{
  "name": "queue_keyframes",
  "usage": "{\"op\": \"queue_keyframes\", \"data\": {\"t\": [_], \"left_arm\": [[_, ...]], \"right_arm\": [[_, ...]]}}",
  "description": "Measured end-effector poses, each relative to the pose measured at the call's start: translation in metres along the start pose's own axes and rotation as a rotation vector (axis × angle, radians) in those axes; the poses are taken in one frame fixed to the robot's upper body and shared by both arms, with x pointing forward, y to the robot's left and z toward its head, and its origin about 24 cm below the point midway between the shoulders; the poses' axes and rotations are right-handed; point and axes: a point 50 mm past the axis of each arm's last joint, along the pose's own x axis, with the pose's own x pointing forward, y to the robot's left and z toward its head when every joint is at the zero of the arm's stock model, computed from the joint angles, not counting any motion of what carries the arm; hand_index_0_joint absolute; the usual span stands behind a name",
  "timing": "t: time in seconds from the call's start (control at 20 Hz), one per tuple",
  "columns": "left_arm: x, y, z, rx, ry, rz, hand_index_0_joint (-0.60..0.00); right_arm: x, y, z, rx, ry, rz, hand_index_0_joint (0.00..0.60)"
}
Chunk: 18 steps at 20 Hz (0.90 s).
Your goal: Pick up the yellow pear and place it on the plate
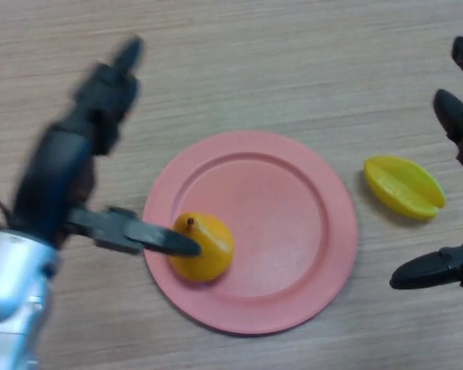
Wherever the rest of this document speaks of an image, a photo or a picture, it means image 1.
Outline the yellow orange pear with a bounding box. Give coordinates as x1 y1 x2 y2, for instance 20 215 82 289
168 212 235 283

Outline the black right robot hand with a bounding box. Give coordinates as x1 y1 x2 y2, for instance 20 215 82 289
389 35 463 291

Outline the pink round plate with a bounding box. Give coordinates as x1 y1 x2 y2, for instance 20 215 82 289
142 130 359 335

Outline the yellow starfruit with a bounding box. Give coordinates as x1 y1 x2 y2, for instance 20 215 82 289
363 155 447 220

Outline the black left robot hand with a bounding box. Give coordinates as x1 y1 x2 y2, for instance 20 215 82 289
9 35 201 257

